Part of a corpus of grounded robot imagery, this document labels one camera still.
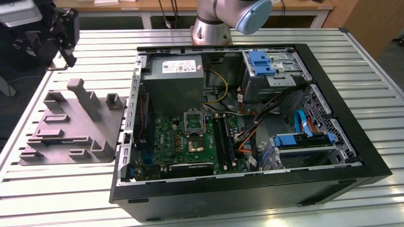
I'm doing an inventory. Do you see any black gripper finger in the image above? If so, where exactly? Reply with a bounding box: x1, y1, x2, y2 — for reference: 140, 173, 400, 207
13, 30, 41, 57
49, 8, 80, 68

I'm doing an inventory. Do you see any white cardboard box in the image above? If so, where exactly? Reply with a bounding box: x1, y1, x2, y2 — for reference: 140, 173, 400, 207
93, 0, 121, 7

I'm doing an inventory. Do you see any grey parts rack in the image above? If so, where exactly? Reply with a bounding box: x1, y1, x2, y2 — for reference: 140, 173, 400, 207
17, 79, 128, 166

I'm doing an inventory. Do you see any grey power supply unit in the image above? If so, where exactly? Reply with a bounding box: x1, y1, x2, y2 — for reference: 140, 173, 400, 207
140, 54, 204, 119

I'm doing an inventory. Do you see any green RAM stick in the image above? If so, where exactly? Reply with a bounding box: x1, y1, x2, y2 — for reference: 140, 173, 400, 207
43, 138, 79, 146

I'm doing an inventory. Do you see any green motherboard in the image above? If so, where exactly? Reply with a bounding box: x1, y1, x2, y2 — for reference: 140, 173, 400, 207
133, 107, 253, 180

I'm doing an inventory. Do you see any metal socket cover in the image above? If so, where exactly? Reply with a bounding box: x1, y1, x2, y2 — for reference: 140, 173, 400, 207
183, 108, 208, 137

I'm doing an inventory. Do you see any blue plastic drive latch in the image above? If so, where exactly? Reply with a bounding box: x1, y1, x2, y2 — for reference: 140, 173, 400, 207
248, 51, 275, 77

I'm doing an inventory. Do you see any blue card latch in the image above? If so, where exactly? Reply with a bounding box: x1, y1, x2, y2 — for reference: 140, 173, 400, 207
121, 165, 136, 183

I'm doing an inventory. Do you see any black RAM slot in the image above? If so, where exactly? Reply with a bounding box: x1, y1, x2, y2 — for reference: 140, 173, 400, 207
211, 113, 224, 169
219, 113, 232, 168
215, 113, 228, 170

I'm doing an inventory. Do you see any silver drive cage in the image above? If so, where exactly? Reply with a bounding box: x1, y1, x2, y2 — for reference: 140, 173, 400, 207
241, 51, 312, 102

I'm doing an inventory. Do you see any black graphics card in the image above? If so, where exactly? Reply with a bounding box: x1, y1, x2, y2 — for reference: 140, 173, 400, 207
160, 162, 215, 180

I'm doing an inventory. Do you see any wooden desk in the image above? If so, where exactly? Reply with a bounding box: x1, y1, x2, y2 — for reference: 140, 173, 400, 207
0, 0, 336, 30

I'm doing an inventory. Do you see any black PC case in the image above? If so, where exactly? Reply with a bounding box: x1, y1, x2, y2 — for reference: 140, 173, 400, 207
108, 43, 393, 223

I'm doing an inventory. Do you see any hard disk in blue carrier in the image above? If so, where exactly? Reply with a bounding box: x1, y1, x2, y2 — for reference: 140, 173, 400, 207
271, 132, 336, 149

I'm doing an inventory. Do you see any silver disk bay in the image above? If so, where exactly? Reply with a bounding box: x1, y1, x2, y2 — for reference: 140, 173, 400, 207
259, 141, 363, 171

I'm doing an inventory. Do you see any wooden cabinet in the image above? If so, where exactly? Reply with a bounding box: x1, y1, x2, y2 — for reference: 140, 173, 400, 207
323, 0, 404, 60

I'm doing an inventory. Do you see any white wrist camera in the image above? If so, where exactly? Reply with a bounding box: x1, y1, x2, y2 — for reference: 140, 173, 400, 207
0, 0, 44, 28

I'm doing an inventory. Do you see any yellow wire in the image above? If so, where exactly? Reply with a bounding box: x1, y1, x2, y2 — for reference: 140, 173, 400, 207
203, 68, 229, 105

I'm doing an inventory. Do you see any black cable bundle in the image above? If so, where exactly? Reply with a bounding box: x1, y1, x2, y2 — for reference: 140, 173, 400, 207
235, 85, 307, 140

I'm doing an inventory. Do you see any orange wire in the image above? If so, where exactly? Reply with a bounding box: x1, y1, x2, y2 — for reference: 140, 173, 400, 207
235, 134, 253, 156

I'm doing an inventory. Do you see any blue flat wire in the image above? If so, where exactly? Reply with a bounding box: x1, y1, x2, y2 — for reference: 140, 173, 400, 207
293, 110, 313, 138

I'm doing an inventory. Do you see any red flat wire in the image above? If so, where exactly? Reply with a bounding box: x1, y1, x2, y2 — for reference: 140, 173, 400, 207
308, 119, 320, 135

